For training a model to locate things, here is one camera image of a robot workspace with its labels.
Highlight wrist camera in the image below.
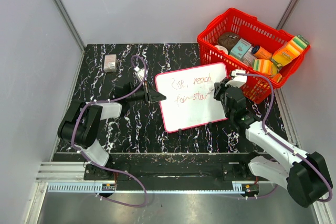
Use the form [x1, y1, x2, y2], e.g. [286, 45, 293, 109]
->
[225, 69, 247, 88]
[134, 67, 147, 82]

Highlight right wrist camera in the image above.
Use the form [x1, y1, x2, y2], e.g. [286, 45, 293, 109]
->
[225, 69, 247, 88]

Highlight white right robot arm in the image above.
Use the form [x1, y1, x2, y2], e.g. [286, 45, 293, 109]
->
[214, 75, 333, 208]

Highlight orange cylindrical can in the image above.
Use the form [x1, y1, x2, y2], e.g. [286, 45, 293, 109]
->
[251, 45, 272, 60]

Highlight white tape roll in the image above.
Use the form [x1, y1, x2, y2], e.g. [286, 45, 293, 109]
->
[215, 45, 228, 54]

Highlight pink framed whiteboard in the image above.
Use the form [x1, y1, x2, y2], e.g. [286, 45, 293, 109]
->
[155, 63, 227, 133]

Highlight yellow sponge pack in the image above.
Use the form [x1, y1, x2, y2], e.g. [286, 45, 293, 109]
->
[270, 35, 310, 68]

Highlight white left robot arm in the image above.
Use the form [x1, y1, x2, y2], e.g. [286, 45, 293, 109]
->
[57, 82, 166, 180]

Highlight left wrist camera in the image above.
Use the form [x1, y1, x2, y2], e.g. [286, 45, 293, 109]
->
[134, 67, 147, 82]

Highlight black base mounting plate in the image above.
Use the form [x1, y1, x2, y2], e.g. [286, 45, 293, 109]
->
[83, 153, 256, 191]

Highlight brown round bread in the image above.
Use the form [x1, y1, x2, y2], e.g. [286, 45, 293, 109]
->
[217, 32, 240, 50]

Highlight small pink white box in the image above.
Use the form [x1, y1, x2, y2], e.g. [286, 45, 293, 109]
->
[103, 54, 117, 72]

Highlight striped sponge stack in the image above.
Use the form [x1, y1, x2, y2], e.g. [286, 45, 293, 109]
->
[252, 59, 279, 77]

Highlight teal white carton box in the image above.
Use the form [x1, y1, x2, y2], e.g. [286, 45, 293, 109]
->
[229, 38, 255, 66]

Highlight white slotted cable duct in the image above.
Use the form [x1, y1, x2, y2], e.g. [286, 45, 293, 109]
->
[47, 182, 115, 193]

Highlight red plastic basket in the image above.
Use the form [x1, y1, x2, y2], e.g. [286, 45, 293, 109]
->
[197, 8, 310, 104]

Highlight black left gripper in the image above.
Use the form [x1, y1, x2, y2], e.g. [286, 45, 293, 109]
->
[126, 81, 166, 104]

